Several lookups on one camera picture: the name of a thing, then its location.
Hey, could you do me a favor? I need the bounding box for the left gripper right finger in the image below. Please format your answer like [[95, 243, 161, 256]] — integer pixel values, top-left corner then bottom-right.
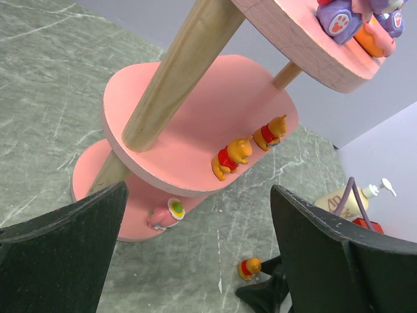
[[270, 185, 416, 312]]

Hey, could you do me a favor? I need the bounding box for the orange bear toy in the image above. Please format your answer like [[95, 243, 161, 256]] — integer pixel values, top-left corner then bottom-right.
[[237, 258, 262, 281], [211, 136, 253, 181], [253, 115, 287, 151]]

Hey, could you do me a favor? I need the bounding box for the red rectangular box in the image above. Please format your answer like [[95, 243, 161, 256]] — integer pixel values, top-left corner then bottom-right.
[[352, 217, 384, 234]]

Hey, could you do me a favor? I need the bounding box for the cream pump lotion bottle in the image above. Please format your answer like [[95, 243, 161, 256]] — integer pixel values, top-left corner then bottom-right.
[[313, 178, 397, 220]]

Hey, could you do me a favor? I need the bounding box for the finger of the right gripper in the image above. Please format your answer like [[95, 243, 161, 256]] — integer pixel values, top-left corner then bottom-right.
[[235, 256, 289, 312]]

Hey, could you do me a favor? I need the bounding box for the pink three-tier shelf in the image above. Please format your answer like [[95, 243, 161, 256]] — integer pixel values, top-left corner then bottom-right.
[[72, 1, 386, 241]]

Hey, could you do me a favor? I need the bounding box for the small purple bunny toy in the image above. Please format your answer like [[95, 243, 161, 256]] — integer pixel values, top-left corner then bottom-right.
[[316, 0, 366, 45]]

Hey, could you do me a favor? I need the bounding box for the pink toy with yellow top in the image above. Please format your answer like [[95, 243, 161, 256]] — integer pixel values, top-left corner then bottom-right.
[[147, 198, 185, 231]]

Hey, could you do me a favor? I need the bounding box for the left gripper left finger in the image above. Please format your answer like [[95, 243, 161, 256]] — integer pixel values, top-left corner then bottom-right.
[[1, 182, 128, 312]]

